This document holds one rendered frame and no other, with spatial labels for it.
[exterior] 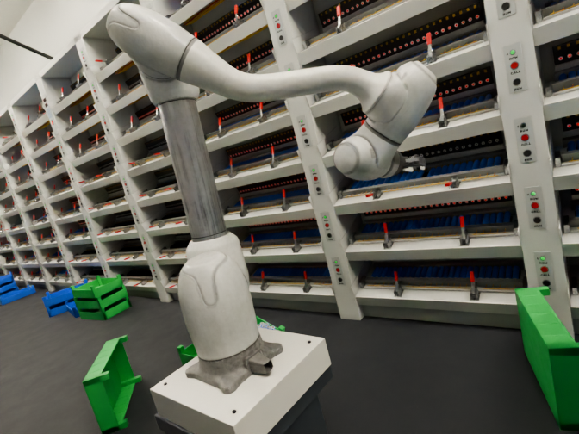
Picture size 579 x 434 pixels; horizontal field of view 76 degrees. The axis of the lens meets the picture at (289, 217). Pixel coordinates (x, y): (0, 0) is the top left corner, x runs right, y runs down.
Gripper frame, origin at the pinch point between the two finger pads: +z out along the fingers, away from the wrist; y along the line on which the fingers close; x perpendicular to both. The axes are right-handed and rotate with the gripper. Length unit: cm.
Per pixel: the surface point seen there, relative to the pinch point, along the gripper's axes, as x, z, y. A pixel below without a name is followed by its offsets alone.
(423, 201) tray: 11.4, 8.0, 1.0
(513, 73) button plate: -19.5, 0.3, -29.0
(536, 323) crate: 43, -13, -30
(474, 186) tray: 8.7, 7.2, -15.1
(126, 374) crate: 68, -47, 107
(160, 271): 37, 12, 175
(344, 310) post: 53, 16, 42
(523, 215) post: 18.8, 9.3, -26.6
